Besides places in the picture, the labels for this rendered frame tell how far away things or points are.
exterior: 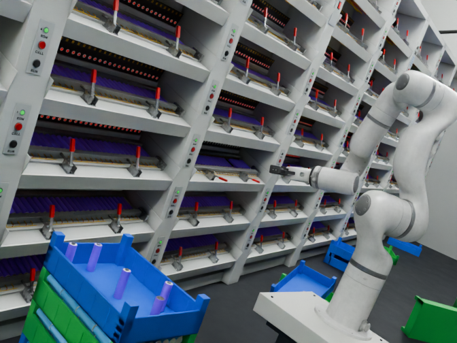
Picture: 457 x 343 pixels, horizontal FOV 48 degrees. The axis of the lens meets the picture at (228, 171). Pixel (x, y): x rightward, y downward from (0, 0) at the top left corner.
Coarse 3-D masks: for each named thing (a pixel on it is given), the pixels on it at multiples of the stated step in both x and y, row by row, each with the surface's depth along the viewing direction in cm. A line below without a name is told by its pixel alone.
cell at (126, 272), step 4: (124, 268) 106; (124, 272) 105; (128, 272) 105; (120, 276) 105; (124, 276) 105; (128, 276) 105; (120, 280) 105; (124, 280) 105; (120, 284) 105; (124, 284) 106; (116, 288) 106; (120, 288) 105; (124, 288) 106; (116, 292) 106; (120, 292) 106; (116, 296) 106; (120, 296) 106
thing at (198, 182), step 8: (248, 160) 242; (256, 168) 238; (264, 168) 237; (192, 176) 190; (200, 176) 195; (224, 176) 212; (232, 176) 217; (256, 176) 237; (264, 176) 237; (192, 184) 189; (200, 184) 193; (208, 184) 197; (216, 184) 202; (224, 184) 207; (232, 184) 212; (240, 184) 218; (248, 184) 224; (256, 184) 230; (264, 184) 236
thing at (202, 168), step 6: (198, 168) 195; (204, 168) 199; (210, 168) 202; (216, 168) 206; (222, 168) 211; (228, 168) 215; (234, 168) 220; (240, 168) 225; (216, 174) 205; (222, 174) 209; (252, 174) 233
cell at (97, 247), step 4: (96, 244) 113; (100, 244) 113; (92, 248) 113; (96, 248) 113; (100, 248) 113; (92, 252) 113; (96, 252) 113; (92, 256) 113; (96, 256) 113; (92, 260) 113; (96, 260) 113; (88, 264) 113; (92, 264) 113; (96, 264) 114; (88, 268) 113; (92, 268) 114
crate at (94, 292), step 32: (64, 256) 105; (128, 256) 122; (64, 288) 103; (96, 288) 96; (128, 288) 112; (160, 288) 113; (96, 320) 95; (128, 320) 90; (160, 320) 95; (192, 320) 102
